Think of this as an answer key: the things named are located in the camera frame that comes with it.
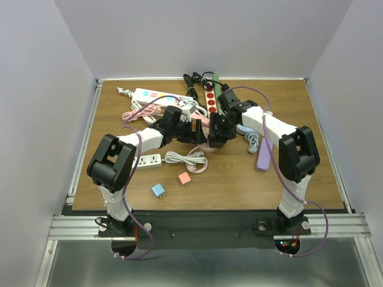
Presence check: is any blue plug adapter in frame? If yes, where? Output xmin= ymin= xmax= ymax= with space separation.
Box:
xmin=151 ymin=184 xmax=165 ymax=199

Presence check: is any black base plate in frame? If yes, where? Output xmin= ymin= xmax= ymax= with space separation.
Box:
xmin=96 ymin=210 xmax=311 ymax=249

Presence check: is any pink plug adapter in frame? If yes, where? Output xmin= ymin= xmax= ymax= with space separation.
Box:
xmin=178 ymin=172 xmax=192 ymax=187

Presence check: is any white colourful power strip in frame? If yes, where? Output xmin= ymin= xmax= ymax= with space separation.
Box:
xmin=129 ymin=88 xmax=194 ymax=106

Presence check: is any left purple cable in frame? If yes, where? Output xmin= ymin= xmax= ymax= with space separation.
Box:
xmin=112 ymin=96 xmax=180 ymax=261

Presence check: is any white bundled cord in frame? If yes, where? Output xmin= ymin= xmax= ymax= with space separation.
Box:
xmin=164 ymin=151 xmax=195 ymax=165

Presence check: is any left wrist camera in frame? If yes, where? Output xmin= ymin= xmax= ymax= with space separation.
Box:
xmin=178 ymin=101 xmax=196 ymax=115

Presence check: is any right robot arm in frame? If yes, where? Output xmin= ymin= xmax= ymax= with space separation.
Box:
xmin=209 ymin=88 xmax=320 ymax=233

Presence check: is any purple power strip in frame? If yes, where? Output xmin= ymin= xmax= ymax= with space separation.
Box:
xmin=256 ymin=138 xmax=273 ymax=172

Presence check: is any black cord bundle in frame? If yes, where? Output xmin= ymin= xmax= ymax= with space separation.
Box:
xmin=183 ymin=71 xmax=232 ymax=100

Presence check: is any beige red power strip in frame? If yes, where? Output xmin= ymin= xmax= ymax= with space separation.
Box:
xmin=202 ymin=78 xmax=218 ymax=117

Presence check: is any black cube socket adapter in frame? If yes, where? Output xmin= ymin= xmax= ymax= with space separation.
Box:
xmin=208 ymin=133 xmax=227 ymax=148

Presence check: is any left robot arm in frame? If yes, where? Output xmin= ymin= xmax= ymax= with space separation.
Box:
xmin=87 ymin=106 xmax=207 ymax=236

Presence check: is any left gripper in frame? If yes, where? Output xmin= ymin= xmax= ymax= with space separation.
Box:
xmin=172 ymin=118 xmax=207 ymax=145

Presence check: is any pink round socket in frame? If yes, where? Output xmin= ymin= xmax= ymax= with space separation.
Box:
xmin=197 ymin=127 xmax=216 ymax=153

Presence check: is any purple cable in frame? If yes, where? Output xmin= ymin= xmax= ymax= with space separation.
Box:
xmin=112 ymin=96 xmax=180 ymax=261
xmin=221 ymin=86 xmax=330 ymax=258

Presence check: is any small white power strip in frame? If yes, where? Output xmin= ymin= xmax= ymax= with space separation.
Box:
xmin=136 ymin=154 xmax=162 ymax=170

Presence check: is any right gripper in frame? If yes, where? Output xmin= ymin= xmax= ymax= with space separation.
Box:
xmin=208 ymin=112 xmax=238 ymax=142

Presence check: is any blue round socket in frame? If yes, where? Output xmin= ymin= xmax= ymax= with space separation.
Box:
xmin=236 ymin=124 xmax=254 ymax=135

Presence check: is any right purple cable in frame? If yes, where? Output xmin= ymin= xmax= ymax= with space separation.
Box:
xmin=221 ymin=86 xmax=330 ymax=258

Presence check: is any pink power strip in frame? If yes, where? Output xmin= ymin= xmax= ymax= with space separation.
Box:
xmin=191 ymin=112 xmax=210 ymax=127

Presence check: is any white cord bundle centre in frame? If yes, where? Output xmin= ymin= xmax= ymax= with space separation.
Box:
xmin=176 ymin=95 xmax=208 ymax=119

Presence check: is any light blue cord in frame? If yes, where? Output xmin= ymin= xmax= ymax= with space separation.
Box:
xmin=244 ymin=130 xmax=260 ymax=154

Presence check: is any green power strip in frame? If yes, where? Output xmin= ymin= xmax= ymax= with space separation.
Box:
xmin=212 ymin=74 xmax=224 ymax=115

